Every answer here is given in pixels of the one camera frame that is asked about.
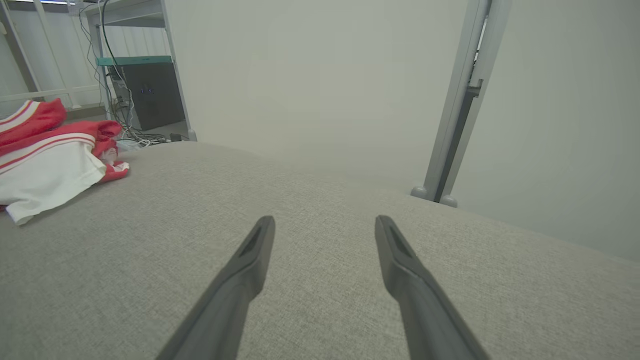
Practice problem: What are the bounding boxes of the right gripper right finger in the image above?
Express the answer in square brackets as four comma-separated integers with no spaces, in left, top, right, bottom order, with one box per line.
[374,215,491,360]

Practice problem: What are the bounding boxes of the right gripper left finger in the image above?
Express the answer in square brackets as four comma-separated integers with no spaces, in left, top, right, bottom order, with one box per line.
[156,215,276,360]

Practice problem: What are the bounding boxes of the red basketball jersey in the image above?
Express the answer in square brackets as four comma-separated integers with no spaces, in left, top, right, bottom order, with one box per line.
[0,120,130,226]

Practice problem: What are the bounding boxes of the red white basketball shorts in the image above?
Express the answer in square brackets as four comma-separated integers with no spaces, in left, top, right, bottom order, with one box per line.
[0,98,67,151]

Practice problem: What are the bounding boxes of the black computer case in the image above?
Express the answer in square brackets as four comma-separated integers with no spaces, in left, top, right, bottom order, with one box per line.
[119,62,186,132]

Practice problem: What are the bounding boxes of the teal shelf board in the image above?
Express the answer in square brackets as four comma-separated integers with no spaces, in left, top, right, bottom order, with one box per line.
[96,56,174,67]

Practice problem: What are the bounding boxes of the white railing fence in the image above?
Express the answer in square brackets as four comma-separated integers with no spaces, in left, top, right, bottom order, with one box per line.
[0,0,108,108]

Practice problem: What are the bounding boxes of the grey partition post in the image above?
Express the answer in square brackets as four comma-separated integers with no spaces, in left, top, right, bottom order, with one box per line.
[440,0,512,208]
[411,0,490,201]

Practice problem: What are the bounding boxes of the tangled floor cables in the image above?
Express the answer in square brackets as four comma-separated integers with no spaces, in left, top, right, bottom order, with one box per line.
[107,95,191,148]

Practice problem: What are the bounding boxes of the white metal shelf frame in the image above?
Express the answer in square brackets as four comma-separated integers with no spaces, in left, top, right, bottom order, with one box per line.
[82,0,197,142]

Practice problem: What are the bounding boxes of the black hanging cable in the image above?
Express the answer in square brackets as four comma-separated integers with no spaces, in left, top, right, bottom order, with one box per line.
[99,0,136,131]

